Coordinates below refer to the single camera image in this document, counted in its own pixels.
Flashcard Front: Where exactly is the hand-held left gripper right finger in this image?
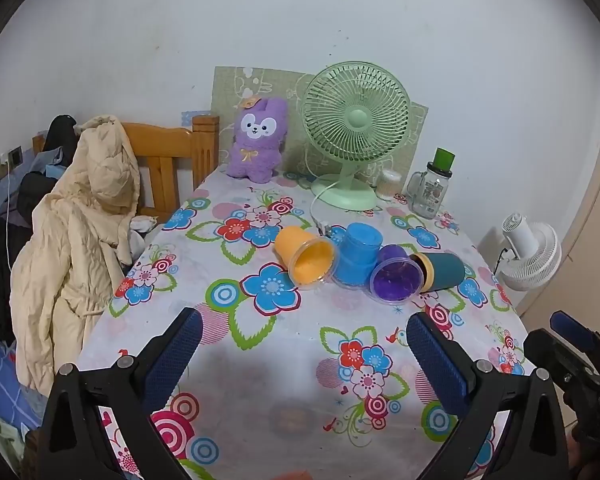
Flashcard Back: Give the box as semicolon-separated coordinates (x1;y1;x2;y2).
406;311;573;480

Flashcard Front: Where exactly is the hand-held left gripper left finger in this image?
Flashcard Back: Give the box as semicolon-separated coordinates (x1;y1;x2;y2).
34;306;204;480

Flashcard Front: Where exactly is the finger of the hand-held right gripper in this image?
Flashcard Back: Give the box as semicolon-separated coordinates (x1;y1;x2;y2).
551;310;600;376
524;329;600;396

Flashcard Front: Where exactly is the dark teal cup yellow rim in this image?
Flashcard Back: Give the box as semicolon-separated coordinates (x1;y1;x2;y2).
409;252;466;293

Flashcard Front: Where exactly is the purple plastic cup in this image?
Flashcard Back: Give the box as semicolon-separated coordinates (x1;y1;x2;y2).
370;244;426;306

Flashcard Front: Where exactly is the blue plastic cup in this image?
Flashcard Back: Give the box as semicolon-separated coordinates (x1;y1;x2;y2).
334;223;384;288

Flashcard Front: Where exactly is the yellow plastic cup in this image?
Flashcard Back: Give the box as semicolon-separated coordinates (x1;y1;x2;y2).
274;225;340;291

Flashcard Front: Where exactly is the white standing fan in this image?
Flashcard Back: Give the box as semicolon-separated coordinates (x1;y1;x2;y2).
495;212;563;292

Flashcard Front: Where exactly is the floral tablecloth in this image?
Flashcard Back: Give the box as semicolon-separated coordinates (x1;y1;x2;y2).
77;167;541;480

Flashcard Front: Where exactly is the beige padded coat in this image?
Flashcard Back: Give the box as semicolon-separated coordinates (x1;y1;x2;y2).
9;115;146;398

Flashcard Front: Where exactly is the glass mug green lid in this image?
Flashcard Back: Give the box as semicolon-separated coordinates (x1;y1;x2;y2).
406;147;454;219

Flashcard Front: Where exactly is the blue checked blanket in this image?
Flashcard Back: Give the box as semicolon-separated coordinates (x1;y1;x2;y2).
0;340;56;441

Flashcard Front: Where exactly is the cotton swab jar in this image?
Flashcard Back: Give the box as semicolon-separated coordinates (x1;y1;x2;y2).
375;168;404;201

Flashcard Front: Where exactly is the dark clothes pile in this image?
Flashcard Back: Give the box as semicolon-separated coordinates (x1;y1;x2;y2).
0;170;58;346

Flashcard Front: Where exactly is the wooden chair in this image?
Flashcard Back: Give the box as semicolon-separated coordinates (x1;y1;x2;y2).
121;115;221;223

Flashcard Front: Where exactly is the purple plush toy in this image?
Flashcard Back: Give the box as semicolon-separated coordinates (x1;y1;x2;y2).
226;96;289;184

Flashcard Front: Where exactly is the blue denim garment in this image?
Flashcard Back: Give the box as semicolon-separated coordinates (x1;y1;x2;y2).
29;147;77;182

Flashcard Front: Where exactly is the black jacket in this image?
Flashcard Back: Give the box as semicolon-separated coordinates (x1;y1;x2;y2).
45;115;79;155

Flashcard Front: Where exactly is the green desk fan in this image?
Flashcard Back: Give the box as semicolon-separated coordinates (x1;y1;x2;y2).
301;61;411;211

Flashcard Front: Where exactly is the green patterned board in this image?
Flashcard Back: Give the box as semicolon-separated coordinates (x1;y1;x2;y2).
211;66;429;196

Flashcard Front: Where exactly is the white fan cable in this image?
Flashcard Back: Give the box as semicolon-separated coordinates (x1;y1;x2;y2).
310;180;337;235

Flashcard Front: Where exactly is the white charging cable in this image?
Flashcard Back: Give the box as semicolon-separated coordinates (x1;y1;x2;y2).
0;157;15;273

